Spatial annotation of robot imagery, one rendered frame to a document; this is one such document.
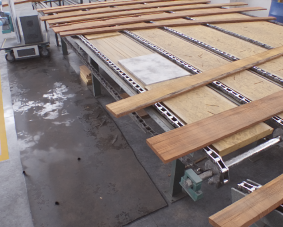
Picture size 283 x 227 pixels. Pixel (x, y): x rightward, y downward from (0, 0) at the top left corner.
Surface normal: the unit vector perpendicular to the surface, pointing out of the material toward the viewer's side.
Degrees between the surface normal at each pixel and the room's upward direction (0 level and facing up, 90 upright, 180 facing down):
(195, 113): 0
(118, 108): 0
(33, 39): 90
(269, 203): 22
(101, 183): 0
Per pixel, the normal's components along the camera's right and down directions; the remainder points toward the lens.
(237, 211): -0.18, -0.95
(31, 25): 0.33, 0.52
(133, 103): 0.00, -0.83
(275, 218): -0.88, 0.26
